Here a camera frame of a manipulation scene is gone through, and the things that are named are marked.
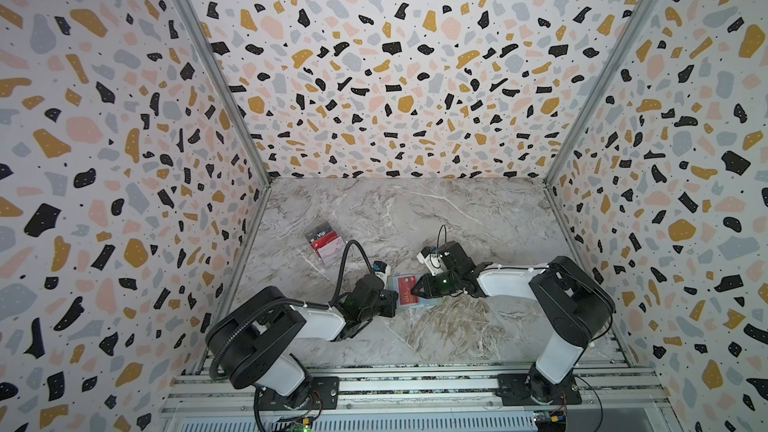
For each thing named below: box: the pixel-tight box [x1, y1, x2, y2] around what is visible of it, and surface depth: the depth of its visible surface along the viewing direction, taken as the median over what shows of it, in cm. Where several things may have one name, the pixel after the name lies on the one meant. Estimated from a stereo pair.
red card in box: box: [311, 231, 339, 251], surface depth 99 cm
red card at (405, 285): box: [398, 276, 418, 305], surface depth 92 cm
